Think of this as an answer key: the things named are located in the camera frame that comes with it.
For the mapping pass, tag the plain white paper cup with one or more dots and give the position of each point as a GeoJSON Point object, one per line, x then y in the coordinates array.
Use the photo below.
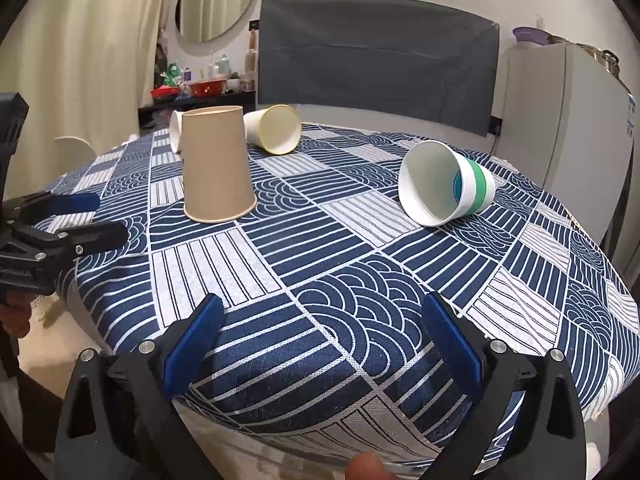
{"type": "Point", "coordinates": [175, 132]}

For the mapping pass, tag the dark grey fabric cover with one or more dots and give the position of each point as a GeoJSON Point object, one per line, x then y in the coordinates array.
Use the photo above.
{"type": "Point", "coordinates": [375, 55]}

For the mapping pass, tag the cream curtain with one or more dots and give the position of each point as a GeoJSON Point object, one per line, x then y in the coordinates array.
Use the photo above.
{"type": "Point", "coordinates": [85, 50]}

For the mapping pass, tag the white cup with yellow rim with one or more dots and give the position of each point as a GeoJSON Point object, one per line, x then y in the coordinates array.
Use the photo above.
{"type": "Point", "coordinates": [275, 127]}

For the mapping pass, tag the metal pot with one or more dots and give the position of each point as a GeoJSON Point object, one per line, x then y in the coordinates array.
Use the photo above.
{"type": "Point", "coordinates": [600, 60]}

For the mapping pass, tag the white cup with green stripes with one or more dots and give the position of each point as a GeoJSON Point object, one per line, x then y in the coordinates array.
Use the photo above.
{"type": "Point", "coordinates": [430, 185]}

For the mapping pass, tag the blue white patterned tablecloth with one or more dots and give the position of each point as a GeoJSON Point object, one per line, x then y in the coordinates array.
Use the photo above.
{"type": "Point", "coordinates": [325, 240]}

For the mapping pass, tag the brown paper cup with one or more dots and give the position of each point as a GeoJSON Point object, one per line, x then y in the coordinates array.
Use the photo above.
{"type": "Point", "coordinates": [217, 170]}

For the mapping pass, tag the red dish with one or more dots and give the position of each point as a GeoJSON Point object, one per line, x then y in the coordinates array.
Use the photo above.
{"type": "Point", "coordinates": [165, 94]}

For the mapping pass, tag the person's left hand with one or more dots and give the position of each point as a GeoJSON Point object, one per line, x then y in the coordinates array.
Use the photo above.
{"type": "Point", "coordinates": [16, 315]}

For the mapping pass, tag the purple bowl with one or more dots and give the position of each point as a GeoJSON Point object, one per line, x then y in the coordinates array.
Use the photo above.
{"type": "Point", "coordinates": [530, 36]}

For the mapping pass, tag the round wall mirror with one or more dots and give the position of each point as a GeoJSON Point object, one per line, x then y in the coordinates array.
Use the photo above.
{"type": "Point", "coordinates": [215, 0]}

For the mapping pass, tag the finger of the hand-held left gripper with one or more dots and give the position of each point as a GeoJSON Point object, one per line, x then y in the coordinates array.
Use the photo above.
{"type": "Point", "coordinates": [100, 237]}
{"type": "Point", "coordinates": [75, 202]}

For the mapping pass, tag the red bowl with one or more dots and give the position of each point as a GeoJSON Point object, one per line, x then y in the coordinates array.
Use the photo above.
{"type": "Point", "coordinates": [206, 89]}

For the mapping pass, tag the white refrigerator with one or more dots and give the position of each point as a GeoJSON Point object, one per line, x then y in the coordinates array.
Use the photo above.
{"type": "Point", "coordinates": [560, 125]}

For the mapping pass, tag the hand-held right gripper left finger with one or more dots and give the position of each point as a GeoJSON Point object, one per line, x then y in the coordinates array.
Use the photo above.
{"type": "Point", "coordinates": [195, 342]}

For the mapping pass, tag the black cabinet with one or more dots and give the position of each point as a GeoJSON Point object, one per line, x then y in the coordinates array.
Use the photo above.
{"type": "Point", "coordinates": [155, 112]}

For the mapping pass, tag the white bottle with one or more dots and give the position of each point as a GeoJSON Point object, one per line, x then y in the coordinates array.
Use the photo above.
{"type": "Point", "coordinates": [250, 65]}

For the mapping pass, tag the person's right hand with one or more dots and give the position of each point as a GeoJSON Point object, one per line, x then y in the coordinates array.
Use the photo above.
{"type": "Point", "coordinates": [369, 467]}

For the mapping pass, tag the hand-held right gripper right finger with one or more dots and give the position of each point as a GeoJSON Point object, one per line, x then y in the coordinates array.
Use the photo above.
{"type": "Point", "coordinates": [452, 342]}

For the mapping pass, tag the clear glass bottle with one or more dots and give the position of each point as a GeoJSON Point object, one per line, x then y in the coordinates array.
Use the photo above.
{"type": "Point", "coordinates": [224, 66]}

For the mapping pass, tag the white chair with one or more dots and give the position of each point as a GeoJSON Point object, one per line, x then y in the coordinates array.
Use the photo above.
{"type": "Point", "coordinates": [75, 147]}

